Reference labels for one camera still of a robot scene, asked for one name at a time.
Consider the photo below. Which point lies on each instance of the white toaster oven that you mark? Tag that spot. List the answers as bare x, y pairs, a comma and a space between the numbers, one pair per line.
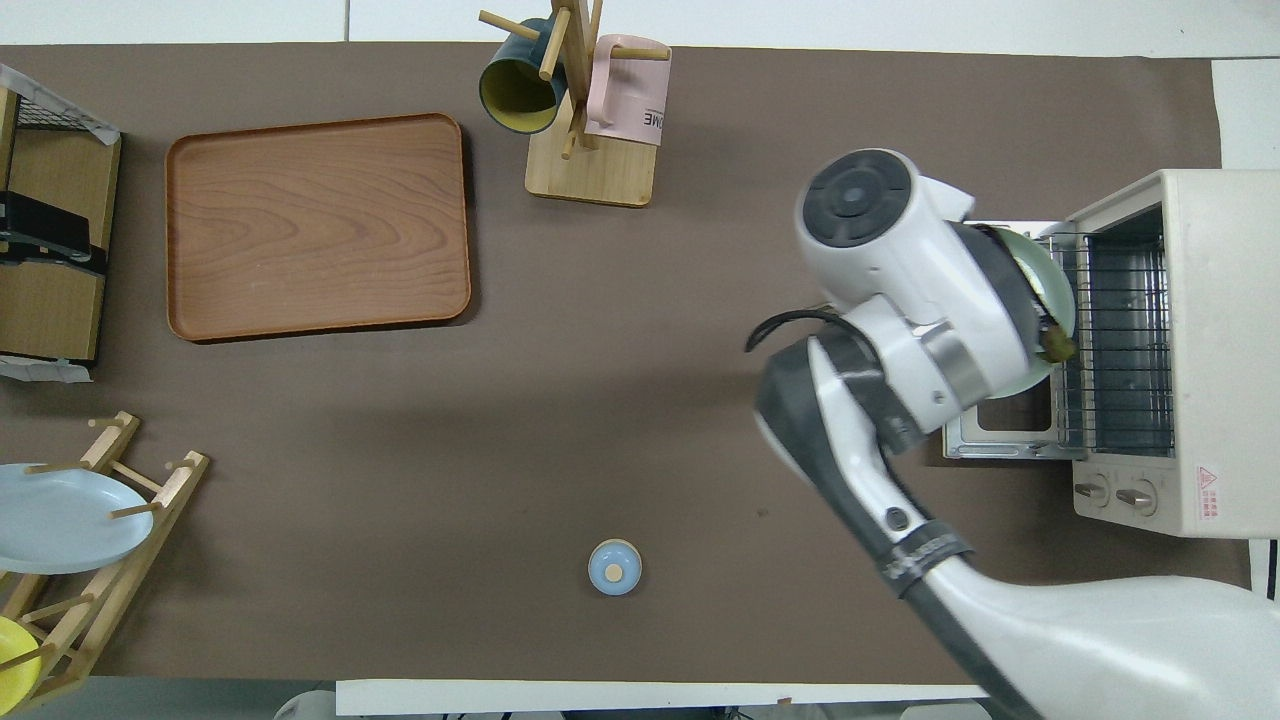
1220, 330

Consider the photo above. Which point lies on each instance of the white plastic wrap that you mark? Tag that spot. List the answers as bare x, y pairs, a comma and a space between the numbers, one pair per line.
98, 126
50, 370

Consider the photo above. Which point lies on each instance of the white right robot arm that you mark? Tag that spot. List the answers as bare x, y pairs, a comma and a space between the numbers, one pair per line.
880, 240

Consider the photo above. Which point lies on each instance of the silver oven knob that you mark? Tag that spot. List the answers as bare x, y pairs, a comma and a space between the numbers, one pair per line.
1137, 498
1092, 491

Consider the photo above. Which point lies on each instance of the blue mug yellow inside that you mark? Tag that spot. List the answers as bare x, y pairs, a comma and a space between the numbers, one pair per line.
515, 95

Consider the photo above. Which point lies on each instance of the wooden two-level shelf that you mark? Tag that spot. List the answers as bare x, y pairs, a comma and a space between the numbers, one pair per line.
50, 310

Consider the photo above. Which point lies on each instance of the yellow plate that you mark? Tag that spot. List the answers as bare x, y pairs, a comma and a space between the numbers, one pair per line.
12, 665

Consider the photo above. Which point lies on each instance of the light blue plate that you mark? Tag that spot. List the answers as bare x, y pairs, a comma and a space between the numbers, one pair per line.
60, 520

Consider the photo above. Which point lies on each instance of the pink mug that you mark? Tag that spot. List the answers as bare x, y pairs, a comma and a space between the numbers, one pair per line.
625, 100

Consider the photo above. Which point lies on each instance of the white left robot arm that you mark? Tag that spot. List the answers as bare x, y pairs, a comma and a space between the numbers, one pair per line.
305, 706

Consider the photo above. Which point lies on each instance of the small blue bell wooden base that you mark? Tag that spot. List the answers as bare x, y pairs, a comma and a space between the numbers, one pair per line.
614, 567

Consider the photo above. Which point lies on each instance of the light green plate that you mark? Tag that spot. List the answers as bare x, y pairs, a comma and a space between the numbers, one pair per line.
1050, 290

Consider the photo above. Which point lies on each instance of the wooden mug tree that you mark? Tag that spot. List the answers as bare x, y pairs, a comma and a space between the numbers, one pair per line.
600, 180

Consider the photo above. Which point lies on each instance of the brown wooden tray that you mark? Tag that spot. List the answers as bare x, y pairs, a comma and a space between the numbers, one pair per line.
320, 230

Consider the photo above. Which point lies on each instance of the wooden plate rack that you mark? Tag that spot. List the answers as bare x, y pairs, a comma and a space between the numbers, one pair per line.
180, 480

